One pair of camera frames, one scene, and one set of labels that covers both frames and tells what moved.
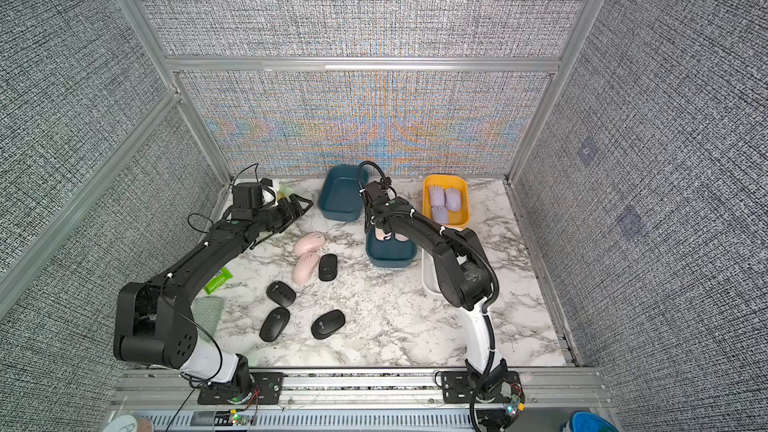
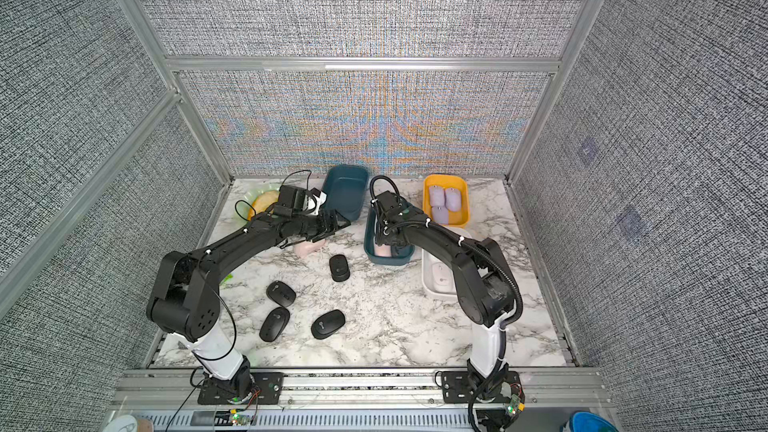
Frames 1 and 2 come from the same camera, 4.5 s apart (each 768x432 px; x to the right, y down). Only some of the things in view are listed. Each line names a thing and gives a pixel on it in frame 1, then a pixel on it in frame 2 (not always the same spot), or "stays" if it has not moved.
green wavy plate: [284, 191] → [244, 202]
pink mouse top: [308, 242] stays
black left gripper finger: [295, 200] → [340, 221]
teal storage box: [390, 253] stays
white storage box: [430, 277] stays
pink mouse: [303, 266] → [382, 250]
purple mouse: [436, 196] stays
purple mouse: [440, 215] stays
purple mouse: [452, 199] stays
